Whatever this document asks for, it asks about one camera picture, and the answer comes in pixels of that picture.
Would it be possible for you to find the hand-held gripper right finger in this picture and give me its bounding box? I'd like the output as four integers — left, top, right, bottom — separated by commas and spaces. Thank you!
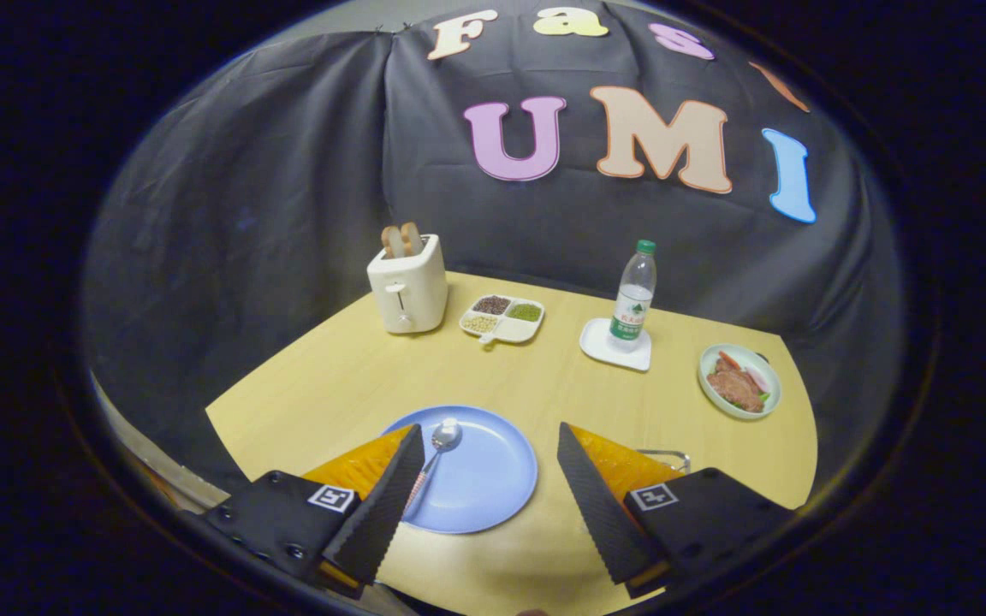
556, 422, 793, 598

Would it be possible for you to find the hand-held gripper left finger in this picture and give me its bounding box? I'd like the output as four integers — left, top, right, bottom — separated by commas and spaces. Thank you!
202, 423, 425, 600

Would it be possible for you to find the spoon with red checked handle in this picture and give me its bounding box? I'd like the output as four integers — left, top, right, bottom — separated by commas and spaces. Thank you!
403, 418, 463, 514

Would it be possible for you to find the clear cutlery holder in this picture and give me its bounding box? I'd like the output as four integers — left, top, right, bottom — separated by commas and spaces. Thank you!
634, 448, 691, 476

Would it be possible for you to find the blue plate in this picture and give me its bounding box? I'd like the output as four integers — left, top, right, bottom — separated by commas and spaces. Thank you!
382, 405, 538, 535

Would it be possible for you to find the pale green plate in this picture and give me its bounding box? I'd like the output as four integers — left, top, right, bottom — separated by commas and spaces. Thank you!
698, 344, 781, 421

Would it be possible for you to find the white square coaster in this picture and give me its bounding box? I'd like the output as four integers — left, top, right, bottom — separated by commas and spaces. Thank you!
579, 318, 653, 372

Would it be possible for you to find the cooked meat with vegetables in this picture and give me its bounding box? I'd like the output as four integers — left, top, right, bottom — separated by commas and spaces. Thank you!
707, 351, 772, 413

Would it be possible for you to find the white divided dish with beans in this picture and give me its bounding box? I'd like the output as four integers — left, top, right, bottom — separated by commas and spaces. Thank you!
459, 294, 545, 347

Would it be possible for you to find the clear plastic water bottle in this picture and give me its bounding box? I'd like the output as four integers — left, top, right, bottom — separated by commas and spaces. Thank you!
609, 240, 658, 353

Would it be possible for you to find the cream toaster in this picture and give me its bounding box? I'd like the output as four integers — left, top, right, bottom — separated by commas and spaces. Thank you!
366, 234, 449, 335

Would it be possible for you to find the black backdrop cloth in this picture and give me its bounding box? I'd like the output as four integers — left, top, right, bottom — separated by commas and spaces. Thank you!
82, 0, 896, 489

